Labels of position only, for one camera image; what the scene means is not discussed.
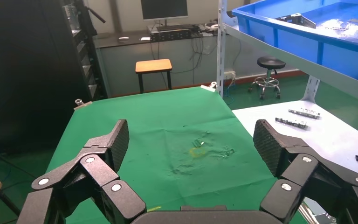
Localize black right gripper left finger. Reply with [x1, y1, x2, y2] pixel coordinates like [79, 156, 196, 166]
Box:
[16, 119, 147, 224]

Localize white lower shelf board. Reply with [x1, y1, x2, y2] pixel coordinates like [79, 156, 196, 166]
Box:
[232, 99, 358, 224]

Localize small slotted metal bracket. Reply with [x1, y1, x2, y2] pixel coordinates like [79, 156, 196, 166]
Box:
[274, 117, 309, 130]
[288, 108, 321, 120]

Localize black round swivel stool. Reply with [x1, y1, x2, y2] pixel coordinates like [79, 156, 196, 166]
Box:
[248, 56, 287, 100]

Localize wooden top square stool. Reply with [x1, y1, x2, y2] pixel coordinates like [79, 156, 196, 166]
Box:
[135, 58, 173, 94]

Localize angled sheet metal bracket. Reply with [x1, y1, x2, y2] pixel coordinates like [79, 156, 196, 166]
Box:
[275, 13, 317, 29]

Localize silver binder clip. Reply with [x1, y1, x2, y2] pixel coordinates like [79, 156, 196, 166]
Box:
[73, 98, 93, 111]
[200, 81, 219, 93]

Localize grey desk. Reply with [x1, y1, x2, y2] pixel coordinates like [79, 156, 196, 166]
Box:
[94, 24, 229, 97]

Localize white metal shelf frame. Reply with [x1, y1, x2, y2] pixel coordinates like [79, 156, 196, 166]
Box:
[223, 23, 358, 108]

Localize blue floor cable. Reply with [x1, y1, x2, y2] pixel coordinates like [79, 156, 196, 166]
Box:
[223, 83, 236, 106]

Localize white perforated rack post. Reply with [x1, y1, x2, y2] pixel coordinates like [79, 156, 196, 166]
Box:
[215, 0, 229, 98]
[300, 75, 320, 103]

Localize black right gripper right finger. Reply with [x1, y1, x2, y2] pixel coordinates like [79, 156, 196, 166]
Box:
[253, 119, 358, 224]

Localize blue plastic bin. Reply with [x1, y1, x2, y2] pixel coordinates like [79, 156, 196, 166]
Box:
[232, 0, 358, 88]

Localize black floor cable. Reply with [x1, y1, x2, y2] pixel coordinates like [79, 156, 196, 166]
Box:
[0, 136, 38, 217]

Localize black computer monitor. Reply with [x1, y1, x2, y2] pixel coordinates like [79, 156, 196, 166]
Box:
[140, 0, 189, 27]

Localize black equipment rack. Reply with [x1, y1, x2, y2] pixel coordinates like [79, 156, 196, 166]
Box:
[0, 0, 109, 154]

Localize green table cloth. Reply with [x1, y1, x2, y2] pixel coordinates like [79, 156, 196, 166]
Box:
[44, 86, 308, 224]

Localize black desk cables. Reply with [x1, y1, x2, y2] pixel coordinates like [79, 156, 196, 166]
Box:
[149, 37, 243, 76]

